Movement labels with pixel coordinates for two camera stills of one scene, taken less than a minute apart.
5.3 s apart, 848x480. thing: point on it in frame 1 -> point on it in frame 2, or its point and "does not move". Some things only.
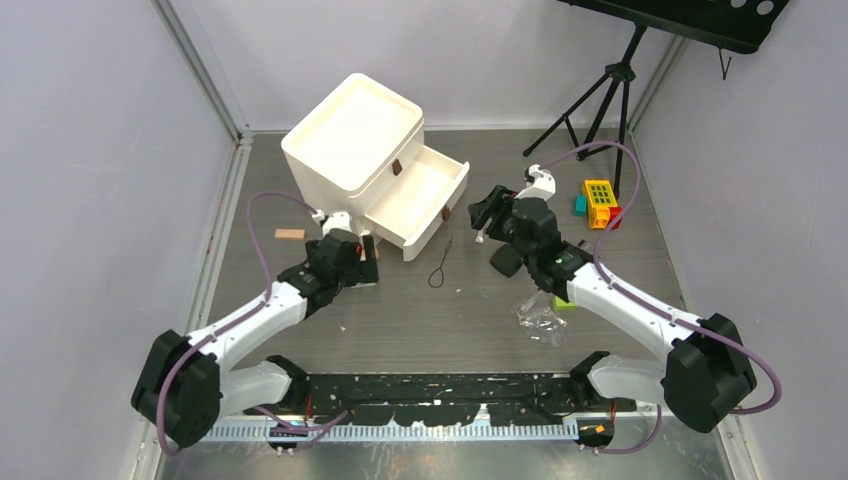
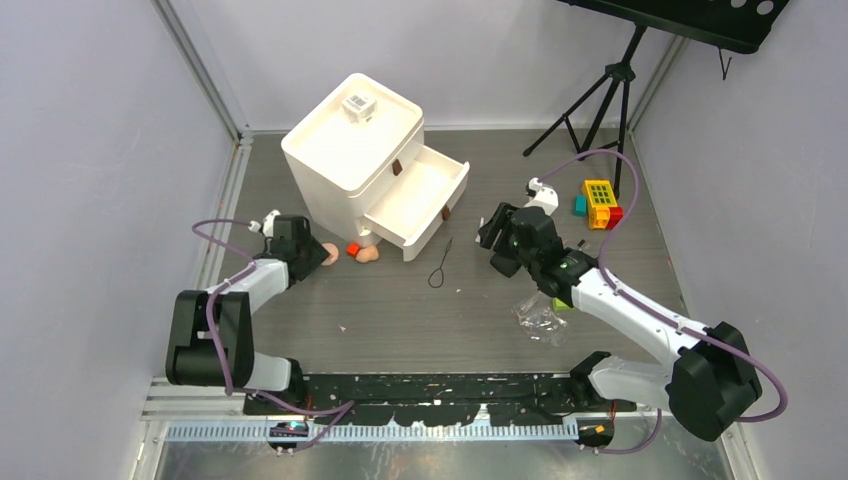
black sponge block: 506,260 does not move
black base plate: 501,399 does not move
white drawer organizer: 361,149 does not move
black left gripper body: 349,275 -> 312,253
